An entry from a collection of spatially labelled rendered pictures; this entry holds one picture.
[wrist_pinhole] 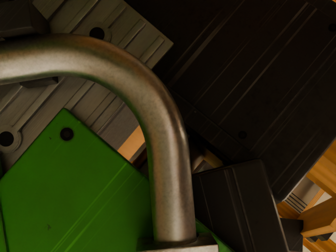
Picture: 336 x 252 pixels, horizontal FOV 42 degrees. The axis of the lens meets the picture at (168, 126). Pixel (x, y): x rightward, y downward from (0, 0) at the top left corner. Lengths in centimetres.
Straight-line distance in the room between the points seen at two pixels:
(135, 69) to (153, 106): 3
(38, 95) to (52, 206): 9
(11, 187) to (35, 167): 2
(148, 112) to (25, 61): 9
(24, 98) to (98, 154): 8
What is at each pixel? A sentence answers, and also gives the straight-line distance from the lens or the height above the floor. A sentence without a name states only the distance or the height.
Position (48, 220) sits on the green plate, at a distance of 34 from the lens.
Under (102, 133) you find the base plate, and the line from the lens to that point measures 90.
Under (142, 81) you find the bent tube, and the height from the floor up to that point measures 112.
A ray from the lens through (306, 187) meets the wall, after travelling 955.
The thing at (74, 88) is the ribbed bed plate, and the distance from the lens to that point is 36.
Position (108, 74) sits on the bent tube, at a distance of 30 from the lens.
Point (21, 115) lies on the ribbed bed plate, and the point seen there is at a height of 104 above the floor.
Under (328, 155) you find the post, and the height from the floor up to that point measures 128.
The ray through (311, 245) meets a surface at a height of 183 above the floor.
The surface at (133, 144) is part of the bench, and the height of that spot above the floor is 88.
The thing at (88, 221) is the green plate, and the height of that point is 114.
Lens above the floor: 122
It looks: 15 degrees down
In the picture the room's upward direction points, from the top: 130 degrees clockwise
